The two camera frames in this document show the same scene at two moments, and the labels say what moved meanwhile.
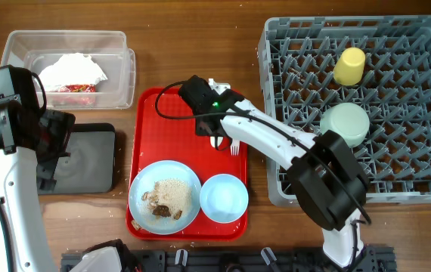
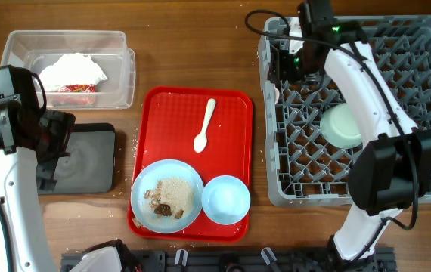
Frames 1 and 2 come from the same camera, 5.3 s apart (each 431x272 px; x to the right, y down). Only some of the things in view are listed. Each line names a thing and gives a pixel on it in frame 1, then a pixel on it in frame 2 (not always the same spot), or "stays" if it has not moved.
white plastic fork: x=234 y=146 → x=276 y=94
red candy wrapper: x=77 y=88 stays
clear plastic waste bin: x=80 y=69 stays
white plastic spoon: x=212 y=140 → x=200 y=140
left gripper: x=62 y=124 stays
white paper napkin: x=74 y=69 stays
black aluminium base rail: x=372 y=259 stays
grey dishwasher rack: x=408 y=91 stays
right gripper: x=208 y=126 → x=281 y=64
